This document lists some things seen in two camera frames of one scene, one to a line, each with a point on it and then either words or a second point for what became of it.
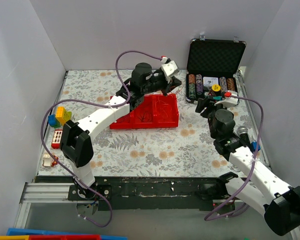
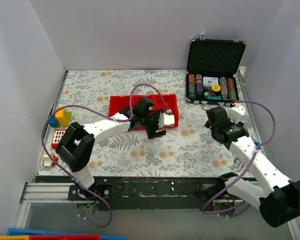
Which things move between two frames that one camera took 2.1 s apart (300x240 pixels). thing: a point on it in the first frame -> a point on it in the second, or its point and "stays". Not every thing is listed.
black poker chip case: x=212 y=67 stays
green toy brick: x=68 y=116 stays
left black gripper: x=163 y=83 -> x=153 y=124
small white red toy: x=47 y=161 stays
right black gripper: x=206 y=106 -> x=215 y=135
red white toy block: x=57 y=138 stays
